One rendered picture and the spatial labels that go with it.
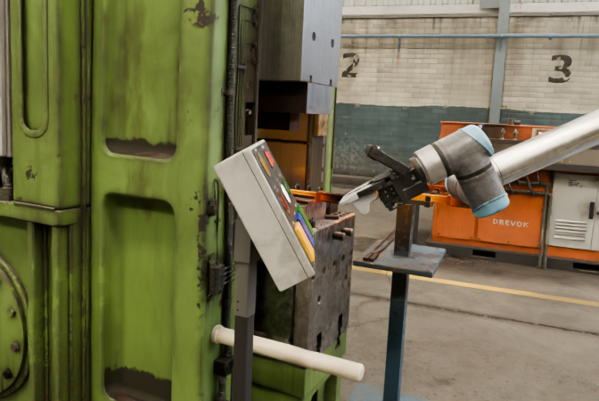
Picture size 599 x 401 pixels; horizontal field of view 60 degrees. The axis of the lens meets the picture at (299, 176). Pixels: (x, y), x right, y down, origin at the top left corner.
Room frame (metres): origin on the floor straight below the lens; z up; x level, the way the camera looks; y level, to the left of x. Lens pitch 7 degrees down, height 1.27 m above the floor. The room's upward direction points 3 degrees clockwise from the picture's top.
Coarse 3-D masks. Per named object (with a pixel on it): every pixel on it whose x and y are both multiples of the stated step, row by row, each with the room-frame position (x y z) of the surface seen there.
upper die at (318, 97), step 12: (264, 84) 1.68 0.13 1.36; (276, 84) 1.66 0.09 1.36; (288, 84) 1.64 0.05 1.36; (300, 84) 1.62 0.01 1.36; (312, 84) 1.64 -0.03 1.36; (264, 96) 1.68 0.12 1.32; (276, 96) 1.66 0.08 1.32; (288, 96) 1.64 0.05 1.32; (300, 96) 1.62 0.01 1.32; (312, 96) 1.65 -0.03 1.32; (324, 96) 1.74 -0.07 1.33; (264, 108) 1.68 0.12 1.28; (276, 108) 1.66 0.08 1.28; (288, 108) 1.64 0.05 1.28; (300, 108) 1.62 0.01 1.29; (312, 108) 1.65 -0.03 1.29; (324, 108) 1.74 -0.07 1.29
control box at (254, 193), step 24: (264, 144) 1.26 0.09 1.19; (216, 168) 0.99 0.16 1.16; (240, 168) 0.99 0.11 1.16; (264, 168) 1.03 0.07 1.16; (240, 192) 0.99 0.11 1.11; (264, 192) 0.99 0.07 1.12; (288, 192) 1.23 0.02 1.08; (240, 216) 0.99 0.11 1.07; (264, 216) 0.99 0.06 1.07; (288, 216) 1.03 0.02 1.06; (264, 240) 0.99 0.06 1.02; (288, 240) 0.99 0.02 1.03; (288, 264) 0.99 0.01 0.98; (312, 264) 1.02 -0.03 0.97
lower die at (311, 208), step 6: (300, 198) 1.71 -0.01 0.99; (306, 198) 1.71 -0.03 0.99; (312, 198) 1.70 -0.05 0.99; (300, 204) 1.65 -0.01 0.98; (306, 204) 1.65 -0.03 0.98; (312, 204) 1.69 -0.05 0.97; (318, 204) 1.73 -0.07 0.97; (324, 204) 1.78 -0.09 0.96; (306, 210) 1.64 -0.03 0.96; (312, 210) 1.69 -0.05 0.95; (318, 210) 1.74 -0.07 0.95; (324, 210) 1.79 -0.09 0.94; (306, 216) 1.65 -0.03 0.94; (312, 216) 1.69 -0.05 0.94; (318, 216) 1.74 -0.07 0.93
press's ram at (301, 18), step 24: (264, 0) 1.63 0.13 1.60; (288, 0) 1.59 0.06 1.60; (312, 0) 1.61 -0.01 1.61; (336, 0) 1.78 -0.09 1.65; (264, 24) 1.63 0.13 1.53; (288, 24) 1.59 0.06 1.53; (312, 24) 1.62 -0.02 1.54; (336, 24) 1.79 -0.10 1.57; (264, 48) 1.62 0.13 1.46; (288, 48) 1.59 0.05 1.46; (312, 48) 1.63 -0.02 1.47; (336, 48) 1.81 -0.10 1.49; (264, 72) 1.62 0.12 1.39; (288, 72) 1.59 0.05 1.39; (312, 72) 1.64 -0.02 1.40; (336, 72) 1.82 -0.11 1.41
